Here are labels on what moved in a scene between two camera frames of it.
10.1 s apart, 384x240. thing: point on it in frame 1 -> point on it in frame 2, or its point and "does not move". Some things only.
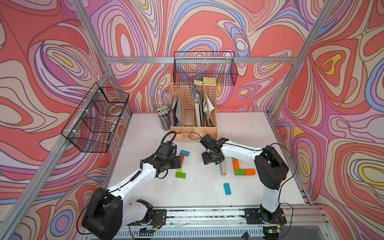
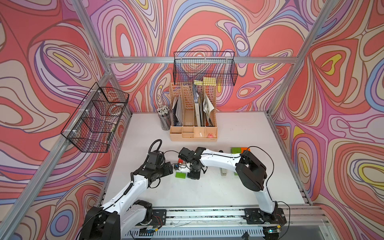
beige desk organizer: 193,112 does not move
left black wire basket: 92,127 does not move
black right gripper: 206,160 -> 191,176
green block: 180,175 does not move
